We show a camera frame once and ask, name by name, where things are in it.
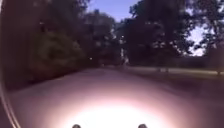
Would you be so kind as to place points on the grey asphalt path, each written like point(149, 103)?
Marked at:
point(110, 90)

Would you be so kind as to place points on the dense dark wood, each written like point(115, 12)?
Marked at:
point(96, 36)

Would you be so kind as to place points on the group of tall trees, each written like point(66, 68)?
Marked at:
point(156, 33)

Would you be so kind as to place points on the green bush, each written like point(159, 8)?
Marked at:
point(58, 55)

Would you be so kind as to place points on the robot's own part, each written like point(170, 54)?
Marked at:
point(76, 126)
point(142, 126)

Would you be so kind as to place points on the dark grass strip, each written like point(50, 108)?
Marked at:
point(186, 81)

